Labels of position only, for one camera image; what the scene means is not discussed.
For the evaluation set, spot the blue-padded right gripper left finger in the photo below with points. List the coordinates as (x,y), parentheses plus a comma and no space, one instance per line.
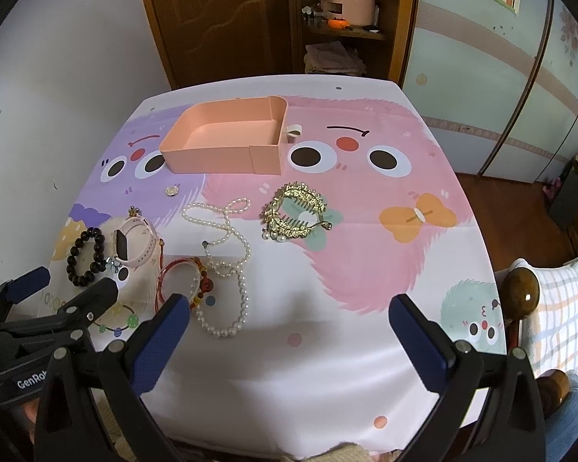
(152,344)

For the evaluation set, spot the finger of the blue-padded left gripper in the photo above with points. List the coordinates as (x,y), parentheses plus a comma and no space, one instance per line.
(28,284)
(87,307)

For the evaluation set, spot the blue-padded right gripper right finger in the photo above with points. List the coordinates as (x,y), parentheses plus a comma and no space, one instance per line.
(424,346)

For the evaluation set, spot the gold pearl hair comb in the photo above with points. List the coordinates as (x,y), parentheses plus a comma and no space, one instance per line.
(293,213)

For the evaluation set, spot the person's left hand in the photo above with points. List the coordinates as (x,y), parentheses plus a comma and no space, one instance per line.
(30,409)

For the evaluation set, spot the blue flower rhinestone brooch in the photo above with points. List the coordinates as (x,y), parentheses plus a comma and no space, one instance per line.
(113,264)

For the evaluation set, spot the white smart watch band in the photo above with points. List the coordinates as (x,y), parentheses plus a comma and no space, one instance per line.
(133,242)

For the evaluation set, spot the wooden chair knob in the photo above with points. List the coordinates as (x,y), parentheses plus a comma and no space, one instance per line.
(519,293)

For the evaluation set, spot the gold flower pin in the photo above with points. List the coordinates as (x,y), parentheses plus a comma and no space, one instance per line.
(134,211)

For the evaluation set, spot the cartoon monster table mat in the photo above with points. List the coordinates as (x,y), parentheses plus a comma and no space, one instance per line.
(294,355)

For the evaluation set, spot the pink plastic tray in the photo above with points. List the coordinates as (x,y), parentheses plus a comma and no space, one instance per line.
(242,135)

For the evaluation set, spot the pastel sliding wardrobe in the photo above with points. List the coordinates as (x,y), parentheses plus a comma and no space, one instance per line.
(499,90)

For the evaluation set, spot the stack of folded cloths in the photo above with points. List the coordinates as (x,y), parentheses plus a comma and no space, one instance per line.
(332,58)

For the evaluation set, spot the brown wooden door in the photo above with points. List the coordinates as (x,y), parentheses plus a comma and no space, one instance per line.
(201,41)

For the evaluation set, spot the brown wooden shelf cabinet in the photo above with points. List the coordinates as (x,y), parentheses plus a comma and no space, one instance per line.
(376,32)

